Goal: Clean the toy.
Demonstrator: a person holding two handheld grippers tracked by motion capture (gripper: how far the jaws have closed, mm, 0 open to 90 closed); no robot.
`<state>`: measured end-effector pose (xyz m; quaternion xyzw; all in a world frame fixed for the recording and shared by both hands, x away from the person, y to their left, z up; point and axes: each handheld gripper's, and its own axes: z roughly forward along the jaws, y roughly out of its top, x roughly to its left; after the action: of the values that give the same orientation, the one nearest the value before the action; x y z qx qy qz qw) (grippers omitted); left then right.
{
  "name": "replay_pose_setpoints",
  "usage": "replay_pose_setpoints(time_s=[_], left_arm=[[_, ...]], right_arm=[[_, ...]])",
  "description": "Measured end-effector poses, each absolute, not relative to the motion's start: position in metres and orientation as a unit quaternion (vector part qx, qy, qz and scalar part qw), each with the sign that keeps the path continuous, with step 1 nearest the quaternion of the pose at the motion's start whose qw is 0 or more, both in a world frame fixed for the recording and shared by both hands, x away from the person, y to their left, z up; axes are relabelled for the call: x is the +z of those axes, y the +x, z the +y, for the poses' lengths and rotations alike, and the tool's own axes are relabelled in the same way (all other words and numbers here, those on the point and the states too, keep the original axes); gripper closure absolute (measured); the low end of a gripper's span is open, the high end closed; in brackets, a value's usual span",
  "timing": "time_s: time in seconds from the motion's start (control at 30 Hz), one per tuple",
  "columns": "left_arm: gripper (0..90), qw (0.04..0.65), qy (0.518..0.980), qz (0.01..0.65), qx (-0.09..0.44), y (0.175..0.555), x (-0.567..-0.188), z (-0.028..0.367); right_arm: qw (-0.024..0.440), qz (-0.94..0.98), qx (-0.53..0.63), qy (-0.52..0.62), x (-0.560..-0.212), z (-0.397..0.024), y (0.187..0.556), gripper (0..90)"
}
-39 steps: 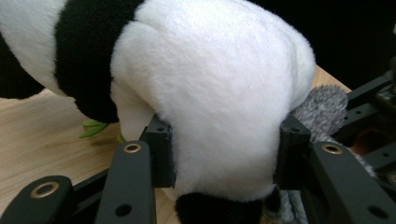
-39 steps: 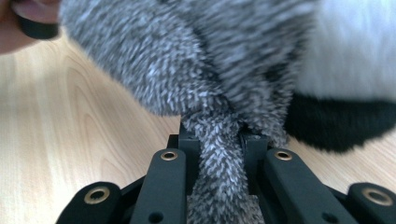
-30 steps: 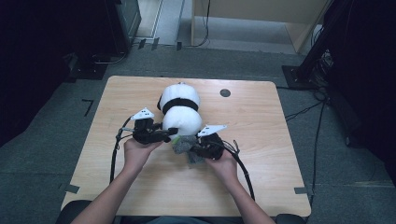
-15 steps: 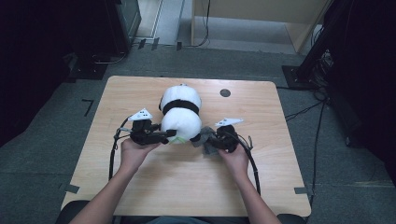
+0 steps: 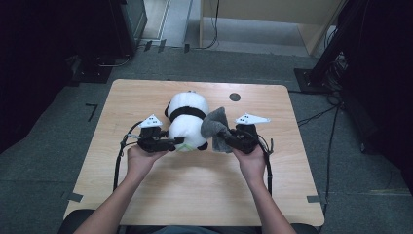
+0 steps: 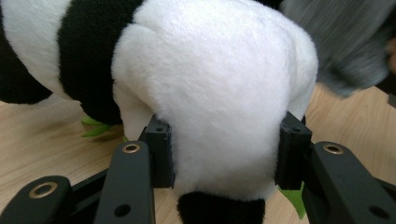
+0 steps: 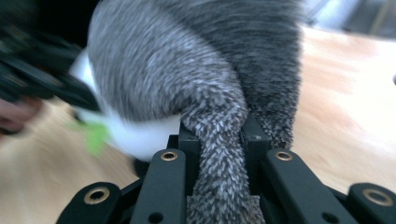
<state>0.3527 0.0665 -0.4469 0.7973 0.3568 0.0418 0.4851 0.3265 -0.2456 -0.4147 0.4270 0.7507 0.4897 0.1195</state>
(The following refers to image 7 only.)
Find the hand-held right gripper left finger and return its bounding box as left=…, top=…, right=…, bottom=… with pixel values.
left=167, top=120, right=201, bottom=197

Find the panda plush toy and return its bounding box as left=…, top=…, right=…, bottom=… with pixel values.
left=68, top=49, right=185, bottom=179

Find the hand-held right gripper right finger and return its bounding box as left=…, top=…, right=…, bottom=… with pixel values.
left=240, top=112, right=271, bottom=197

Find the grey towel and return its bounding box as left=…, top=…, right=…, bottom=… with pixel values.
left=86, top=0, right=305, bottom=224

